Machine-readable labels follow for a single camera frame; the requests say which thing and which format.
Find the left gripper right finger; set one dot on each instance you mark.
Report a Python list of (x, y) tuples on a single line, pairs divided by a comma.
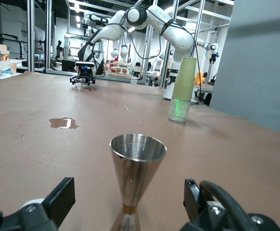
[(192, 202)]

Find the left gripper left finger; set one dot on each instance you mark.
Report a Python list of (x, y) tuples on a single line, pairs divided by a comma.
[(61, 199)]

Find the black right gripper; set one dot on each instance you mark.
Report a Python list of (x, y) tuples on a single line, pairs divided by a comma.
[(84, 73)]

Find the clear glass measuring cup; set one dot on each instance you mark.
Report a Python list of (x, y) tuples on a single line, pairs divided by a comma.
[(79, 87)]

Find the steel double jigger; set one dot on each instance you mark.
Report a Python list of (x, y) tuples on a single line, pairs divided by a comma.
[(135, 173)]

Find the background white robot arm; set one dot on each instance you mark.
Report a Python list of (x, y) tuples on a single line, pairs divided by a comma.
[(94, 18), (210, 47)]

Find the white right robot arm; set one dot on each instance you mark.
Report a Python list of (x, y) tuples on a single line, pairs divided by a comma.
[(178, 36)]

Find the pale pink paper cup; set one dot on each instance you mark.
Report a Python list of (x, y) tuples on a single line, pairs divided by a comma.
[(14, 68)]

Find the white blue paper cup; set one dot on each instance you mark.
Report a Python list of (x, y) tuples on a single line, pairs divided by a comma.
[(5, 68)]

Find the green capped glass shaker bottle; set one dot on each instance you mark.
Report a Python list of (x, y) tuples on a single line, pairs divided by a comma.
[(183, 81)]

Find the large liquid puddle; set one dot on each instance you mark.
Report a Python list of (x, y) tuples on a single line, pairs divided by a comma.
[(62, 123)]

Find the black computer monitor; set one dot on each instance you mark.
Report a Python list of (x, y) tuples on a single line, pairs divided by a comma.
[(40, 39)]

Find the cardboard box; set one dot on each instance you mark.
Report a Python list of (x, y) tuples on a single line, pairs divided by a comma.
[(2, 48)]

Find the yellow plush toy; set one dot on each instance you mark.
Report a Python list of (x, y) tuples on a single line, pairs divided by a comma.
[(199, 78)]

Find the grey partition panel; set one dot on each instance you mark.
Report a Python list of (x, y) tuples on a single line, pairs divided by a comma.
[(255, 60)]

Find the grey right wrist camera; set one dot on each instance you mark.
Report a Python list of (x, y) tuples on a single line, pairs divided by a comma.
[(84, 64)]

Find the aluminium frame post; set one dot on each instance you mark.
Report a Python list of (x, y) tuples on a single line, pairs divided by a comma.
[(165, 62), (30, 36), (48, 36), (149, 48)]

